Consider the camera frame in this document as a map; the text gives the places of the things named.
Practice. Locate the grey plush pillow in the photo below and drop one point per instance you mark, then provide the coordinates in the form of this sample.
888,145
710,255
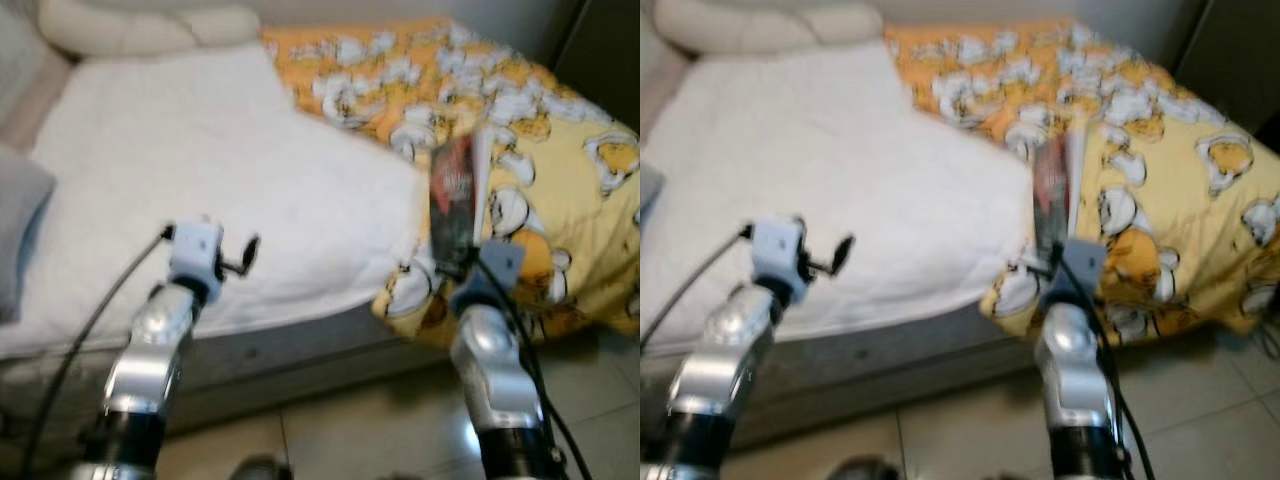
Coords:
648,200
20,220

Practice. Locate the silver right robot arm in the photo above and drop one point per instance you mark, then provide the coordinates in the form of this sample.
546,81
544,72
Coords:
1070,380
495,380

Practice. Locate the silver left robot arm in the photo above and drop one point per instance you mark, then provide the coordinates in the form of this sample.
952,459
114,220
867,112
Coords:
145,360
720,350

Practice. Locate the white quilted mattress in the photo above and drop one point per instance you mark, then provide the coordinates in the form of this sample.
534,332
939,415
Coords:
830,170
200,160

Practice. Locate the grey bed base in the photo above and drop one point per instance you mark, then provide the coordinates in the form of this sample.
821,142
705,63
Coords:
300,360
900,370

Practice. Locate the orange duck print blanket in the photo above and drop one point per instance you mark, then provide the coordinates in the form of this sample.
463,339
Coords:
1180,200
580,200

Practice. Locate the grey left robot leg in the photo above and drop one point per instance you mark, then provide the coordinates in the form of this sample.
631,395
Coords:
260,470
865,470

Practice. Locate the beige bolster pillow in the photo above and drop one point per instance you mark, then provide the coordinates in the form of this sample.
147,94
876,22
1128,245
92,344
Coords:
120,28
740,25

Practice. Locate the dark wardrobe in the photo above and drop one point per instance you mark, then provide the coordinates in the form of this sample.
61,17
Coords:
605,50
1235,60

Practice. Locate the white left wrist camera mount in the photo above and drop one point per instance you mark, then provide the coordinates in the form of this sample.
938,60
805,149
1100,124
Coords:
775,248
195,250

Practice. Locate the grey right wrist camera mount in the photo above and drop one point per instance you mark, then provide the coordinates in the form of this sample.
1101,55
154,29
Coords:
497,265
1082,262

